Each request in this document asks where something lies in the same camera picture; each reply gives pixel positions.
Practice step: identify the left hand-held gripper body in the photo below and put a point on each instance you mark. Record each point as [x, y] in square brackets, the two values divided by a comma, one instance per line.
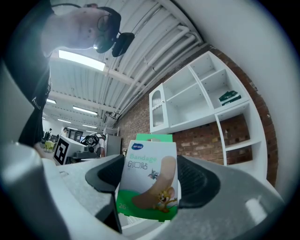
[63, 151]

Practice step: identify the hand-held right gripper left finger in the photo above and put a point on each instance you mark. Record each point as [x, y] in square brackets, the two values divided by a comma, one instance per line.
[93, 173]

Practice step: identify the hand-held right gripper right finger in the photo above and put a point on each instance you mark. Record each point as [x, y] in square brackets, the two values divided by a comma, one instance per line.
[222, 199]

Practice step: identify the green and white product packet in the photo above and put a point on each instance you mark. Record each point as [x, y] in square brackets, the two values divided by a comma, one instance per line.
[147, 178]

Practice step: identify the grey metal cabinet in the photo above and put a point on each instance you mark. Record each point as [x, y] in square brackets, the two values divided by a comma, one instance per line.
[113, 145]

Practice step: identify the ceiling strip light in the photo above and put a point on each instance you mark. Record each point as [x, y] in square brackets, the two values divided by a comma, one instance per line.
[80, 59]
[51, 101]
[84, 110]

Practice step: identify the person's black shirt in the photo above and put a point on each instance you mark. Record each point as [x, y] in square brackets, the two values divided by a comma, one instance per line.
[30, 70]

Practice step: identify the stack of green books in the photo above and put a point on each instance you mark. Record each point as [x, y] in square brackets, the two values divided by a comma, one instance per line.
[229, 98]

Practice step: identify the person's face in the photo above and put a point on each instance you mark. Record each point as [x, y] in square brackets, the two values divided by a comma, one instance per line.
[75, 30]

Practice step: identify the person's black glasses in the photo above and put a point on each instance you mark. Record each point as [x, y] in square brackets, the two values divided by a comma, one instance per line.
[102, 23]

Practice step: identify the row of white ceiling pipes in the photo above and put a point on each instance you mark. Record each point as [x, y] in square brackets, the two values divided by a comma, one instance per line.
[152, 47]

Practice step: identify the white wall shelf unit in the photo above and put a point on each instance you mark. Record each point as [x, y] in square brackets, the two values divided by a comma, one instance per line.
[192, 103]

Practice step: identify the black head-worn camera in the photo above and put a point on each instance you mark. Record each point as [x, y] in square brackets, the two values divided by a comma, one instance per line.
[123, 42]

